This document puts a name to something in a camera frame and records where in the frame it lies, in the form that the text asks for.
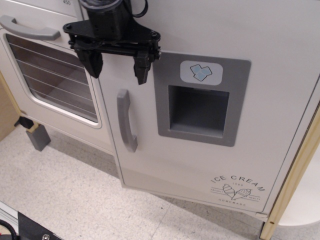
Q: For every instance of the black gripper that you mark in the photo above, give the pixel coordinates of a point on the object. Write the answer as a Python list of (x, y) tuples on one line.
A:
[(111, 27)]

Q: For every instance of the white oven door with window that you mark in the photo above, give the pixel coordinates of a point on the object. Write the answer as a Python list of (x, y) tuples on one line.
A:
[(52, 87)]

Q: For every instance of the grey ice dispenser panel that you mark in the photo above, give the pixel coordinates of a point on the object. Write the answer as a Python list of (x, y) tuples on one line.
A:
[(200, 98)]

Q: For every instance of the grey kitchen leg block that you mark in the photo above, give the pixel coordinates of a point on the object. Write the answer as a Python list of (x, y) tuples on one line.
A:
[(39, 138)]

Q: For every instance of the white toy kitchen cabinet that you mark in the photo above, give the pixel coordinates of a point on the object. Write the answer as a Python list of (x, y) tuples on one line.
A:
[(39, 14)]

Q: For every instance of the white round object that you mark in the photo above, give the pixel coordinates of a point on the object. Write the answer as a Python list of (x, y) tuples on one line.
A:
[(304, 206)]

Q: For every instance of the grey fridge door handle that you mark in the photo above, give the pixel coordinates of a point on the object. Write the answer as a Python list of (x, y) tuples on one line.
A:
[(123, 106)]

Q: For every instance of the grey oven door handle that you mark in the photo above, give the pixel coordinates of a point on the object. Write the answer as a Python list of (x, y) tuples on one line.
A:
[(9, 23)]

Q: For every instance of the black clamp bracket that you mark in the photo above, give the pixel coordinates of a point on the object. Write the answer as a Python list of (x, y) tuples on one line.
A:
[(25, 122)]

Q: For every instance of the left wooden frame post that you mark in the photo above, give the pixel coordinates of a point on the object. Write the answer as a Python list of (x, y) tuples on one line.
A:
[(35, 125)]

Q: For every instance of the aluminium rail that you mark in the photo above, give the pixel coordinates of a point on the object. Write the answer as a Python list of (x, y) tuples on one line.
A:
[(9, 215)]

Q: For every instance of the black base plate with screw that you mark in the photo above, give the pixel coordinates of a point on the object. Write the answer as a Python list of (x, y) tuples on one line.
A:
[(31, 230)]

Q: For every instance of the light wooden frame post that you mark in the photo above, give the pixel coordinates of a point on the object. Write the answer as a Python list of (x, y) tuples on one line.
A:
[(303, 157)]

